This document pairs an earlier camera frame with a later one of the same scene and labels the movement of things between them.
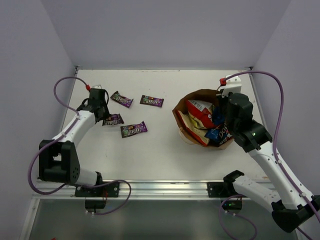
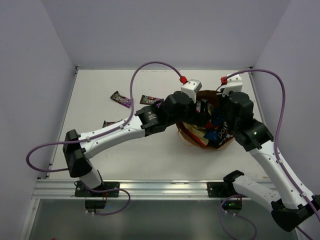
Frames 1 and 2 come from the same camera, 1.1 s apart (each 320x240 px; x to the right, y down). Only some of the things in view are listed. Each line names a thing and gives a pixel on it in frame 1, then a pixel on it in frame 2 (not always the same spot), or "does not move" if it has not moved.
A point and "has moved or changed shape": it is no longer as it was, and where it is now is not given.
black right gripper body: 223,103 does not move
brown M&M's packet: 122,99 does not move
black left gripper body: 104,114 -> 200,115
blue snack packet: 219,135 does not move
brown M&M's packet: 145,99 does not move
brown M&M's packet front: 113,119 has moved or changed shape
